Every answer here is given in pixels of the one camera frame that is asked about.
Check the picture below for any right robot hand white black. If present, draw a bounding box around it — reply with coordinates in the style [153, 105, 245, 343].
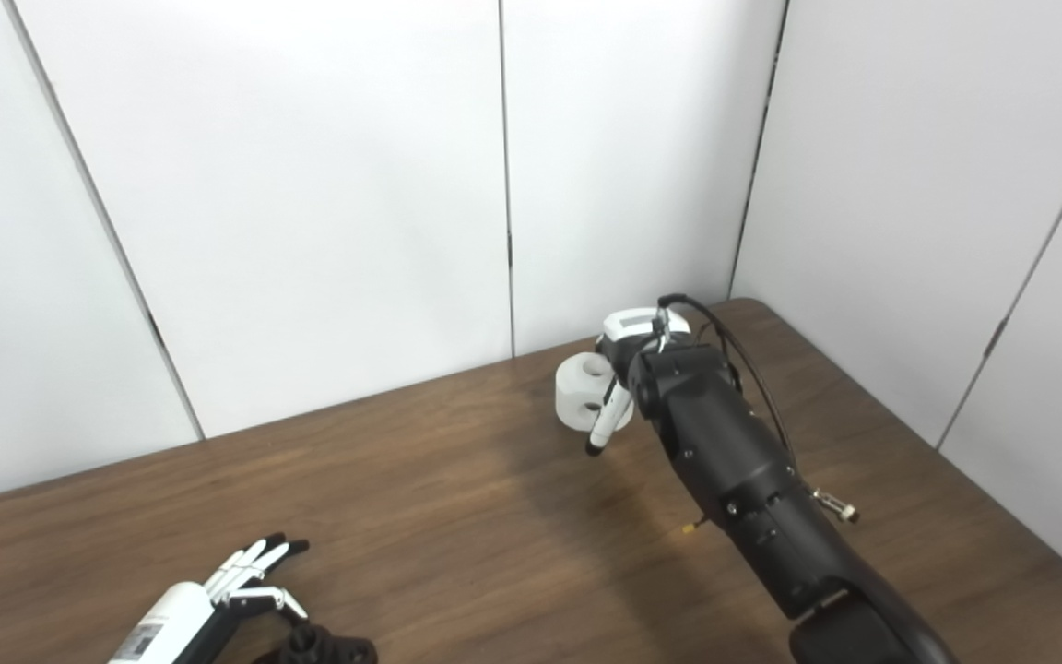
[584, 307, 693, 457]

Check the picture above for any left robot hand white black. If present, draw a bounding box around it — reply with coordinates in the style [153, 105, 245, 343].
[107, 533, 311, 664]

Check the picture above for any round white plastic piece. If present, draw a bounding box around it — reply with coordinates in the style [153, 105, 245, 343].
[555, 352, 635, 434]

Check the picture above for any black plastic holder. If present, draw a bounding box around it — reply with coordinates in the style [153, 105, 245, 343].
[254, 622, 377, 664]

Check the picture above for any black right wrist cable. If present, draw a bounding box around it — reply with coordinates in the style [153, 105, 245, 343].
[657, 293, 860, 525]

